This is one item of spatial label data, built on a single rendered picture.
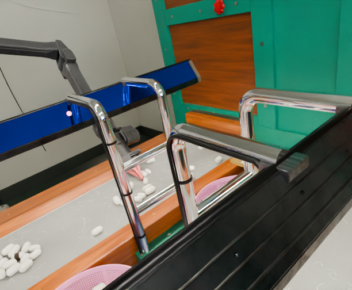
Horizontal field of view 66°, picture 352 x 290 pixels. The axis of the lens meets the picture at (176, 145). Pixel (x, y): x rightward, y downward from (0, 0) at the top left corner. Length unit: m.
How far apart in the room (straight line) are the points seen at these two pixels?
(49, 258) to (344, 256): 0.70
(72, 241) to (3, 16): 2.30
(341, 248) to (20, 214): 0.90
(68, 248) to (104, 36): 2.58
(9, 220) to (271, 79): 0.94
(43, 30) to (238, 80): 2.21
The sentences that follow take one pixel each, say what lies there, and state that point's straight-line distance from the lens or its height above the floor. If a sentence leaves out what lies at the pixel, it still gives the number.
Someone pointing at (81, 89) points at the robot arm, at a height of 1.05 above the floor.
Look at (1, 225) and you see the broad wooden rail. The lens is 1.04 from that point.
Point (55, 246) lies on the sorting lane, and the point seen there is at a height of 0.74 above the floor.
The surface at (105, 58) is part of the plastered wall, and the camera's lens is 3.13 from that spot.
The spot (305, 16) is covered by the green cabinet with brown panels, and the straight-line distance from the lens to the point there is 0.85.
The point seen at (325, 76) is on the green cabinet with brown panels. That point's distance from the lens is 0.85.
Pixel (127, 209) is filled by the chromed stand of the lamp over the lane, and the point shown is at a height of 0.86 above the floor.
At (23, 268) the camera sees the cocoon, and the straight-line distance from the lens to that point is 0.83.
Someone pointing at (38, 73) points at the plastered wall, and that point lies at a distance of 2.89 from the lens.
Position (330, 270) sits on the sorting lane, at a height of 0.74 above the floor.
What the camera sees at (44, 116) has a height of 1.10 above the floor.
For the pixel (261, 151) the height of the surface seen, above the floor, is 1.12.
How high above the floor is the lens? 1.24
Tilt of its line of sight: 25 degrees down
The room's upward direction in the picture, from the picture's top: 12 degrees counter-clockwise
